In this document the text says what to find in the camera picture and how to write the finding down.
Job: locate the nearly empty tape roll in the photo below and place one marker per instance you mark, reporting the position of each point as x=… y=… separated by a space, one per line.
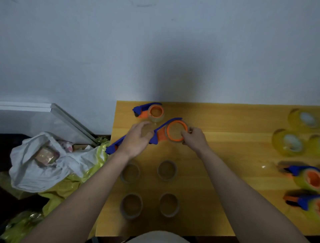
x=157 y=117

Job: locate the person's right thumb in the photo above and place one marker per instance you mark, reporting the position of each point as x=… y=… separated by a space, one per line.
x=185 y=136

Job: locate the pink wrapped box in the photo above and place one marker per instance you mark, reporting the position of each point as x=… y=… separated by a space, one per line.
x=46 y=155

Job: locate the person's white shirt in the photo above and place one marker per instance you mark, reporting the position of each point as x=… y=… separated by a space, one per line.
x=158 y=237

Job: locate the crumpled yellow-green plastic bag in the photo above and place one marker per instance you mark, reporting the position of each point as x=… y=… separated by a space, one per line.
x=21 y=226

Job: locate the yellow clear tape roll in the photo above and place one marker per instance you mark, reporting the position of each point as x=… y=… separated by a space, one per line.
x=301 y=181
x=288 y=143
x=314 y=146
x=303 y=120

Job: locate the person's left forearm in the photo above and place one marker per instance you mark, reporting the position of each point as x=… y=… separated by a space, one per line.
x=85 y=197

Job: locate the person's right hand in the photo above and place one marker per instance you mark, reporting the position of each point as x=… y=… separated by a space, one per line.
x=196 y=140

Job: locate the person's left hand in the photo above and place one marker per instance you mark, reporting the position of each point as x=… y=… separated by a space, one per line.
x=133 y=142

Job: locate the blue orange tape dispenser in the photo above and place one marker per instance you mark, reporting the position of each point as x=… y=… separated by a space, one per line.
x=161 y=134
x=298 y=170
x=142 y=110
x=301 y=200

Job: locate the person's right forearm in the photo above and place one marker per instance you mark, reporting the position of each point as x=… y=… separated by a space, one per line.
x=240 y=195

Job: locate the person's left thumb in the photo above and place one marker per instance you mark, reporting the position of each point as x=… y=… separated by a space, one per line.
x=148 y=136

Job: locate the white flat board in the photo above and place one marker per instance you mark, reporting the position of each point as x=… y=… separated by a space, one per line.
x=37 y=120

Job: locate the white plastic bag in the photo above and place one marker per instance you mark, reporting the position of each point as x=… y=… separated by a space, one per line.
x=37 y=175

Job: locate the yellow plastic bag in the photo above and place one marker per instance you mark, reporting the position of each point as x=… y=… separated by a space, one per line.
x=72 y=182

